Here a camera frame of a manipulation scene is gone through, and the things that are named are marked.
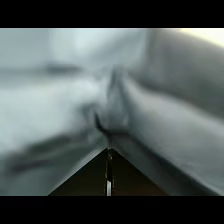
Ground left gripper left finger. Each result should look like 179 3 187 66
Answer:
48 147 109 197

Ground blue garment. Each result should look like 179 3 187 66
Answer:
0 28 224 197

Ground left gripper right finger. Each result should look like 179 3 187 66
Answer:
109 148 168 197

